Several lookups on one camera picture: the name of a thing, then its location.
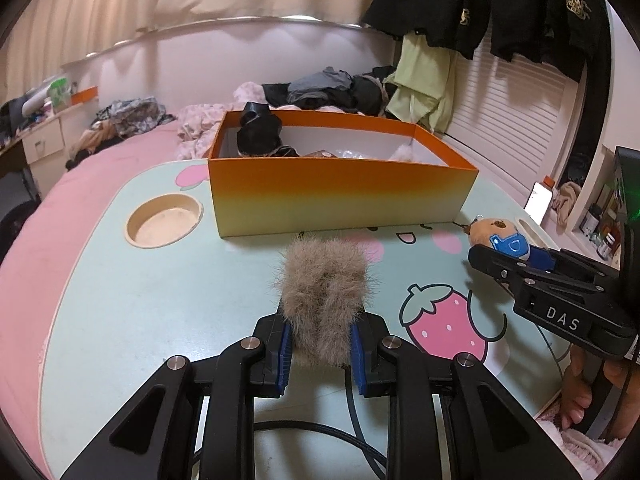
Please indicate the smartphone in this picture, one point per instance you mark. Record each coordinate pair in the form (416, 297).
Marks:
(537, 202)

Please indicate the white slatted panel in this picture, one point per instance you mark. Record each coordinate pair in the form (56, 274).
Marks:
(510, 125)

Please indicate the beige brown garment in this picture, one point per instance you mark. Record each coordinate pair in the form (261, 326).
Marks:
(90, 142)

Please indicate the pink fluffy blanket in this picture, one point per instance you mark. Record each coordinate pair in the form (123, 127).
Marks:
(575, 452)

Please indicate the small brown box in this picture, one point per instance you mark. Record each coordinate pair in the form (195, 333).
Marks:
(320, 153)

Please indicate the pink beige cloth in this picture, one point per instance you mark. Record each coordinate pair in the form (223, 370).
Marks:
(567, 202)

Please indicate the dark bottle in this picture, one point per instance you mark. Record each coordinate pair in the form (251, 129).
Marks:
(607, 245)

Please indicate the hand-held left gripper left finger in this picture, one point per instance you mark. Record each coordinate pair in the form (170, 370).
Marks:
(282, 360)

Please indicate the light green garment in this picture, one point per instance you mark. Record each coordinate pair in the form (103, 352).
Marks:
(420, 80)

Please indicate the orange cardboard box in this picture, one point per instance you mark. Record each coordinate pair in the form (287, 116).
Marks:
(340, 195)

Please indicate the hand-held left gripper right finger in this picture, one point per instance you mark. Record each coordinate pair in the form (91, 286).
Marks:
(360, 360)

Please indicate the brown fur pompom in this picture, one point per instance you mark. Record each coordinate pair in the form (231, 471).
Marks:
(322, 295)

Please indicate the pink bedsheet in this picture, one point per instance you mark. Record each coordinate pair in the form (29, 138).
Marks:
(65, 240)

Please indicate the white cylinder roll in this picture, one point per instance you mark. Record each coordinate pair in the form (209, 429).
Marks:
(37, 101)

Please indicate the orange white box lid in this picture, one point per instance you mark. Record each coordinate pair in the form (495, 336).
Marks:
(84, 95)

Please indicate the clear plastic wrap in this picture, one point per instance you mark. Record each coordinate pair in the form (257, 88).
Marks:
(347, 154)

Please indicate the chrome rail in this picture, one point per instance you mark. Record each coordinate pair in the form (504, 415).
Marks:
(280, 18)

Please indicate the capybara plush toy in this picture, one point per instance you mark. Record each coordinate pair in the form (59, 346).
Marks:
(492, 230)

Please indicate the white fur pompom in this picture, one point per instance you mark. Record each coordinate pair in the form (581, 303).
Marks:
(402, 152)

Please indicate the black white patterned cloth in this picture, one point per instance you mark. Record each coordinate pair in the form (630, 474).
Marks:
(132, 115)

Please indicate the person's right hand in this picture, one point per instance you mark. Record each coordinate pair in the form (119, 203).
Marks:
(576, 390)

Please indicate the white drawer cabinet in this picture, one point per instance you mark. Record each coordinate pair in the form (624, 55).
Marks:
(42, 142)

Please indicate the pile of dark clothes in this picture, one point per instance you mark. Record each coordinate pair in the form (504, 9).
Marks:
(360, 92)

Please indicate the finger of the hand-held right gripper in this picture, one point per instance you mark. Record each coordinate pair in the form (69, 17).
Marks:
(495, 262)
(544, 258)

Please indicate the pink floral blanket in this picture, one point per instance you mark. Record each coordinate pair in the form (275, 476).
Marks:
(200, 120)

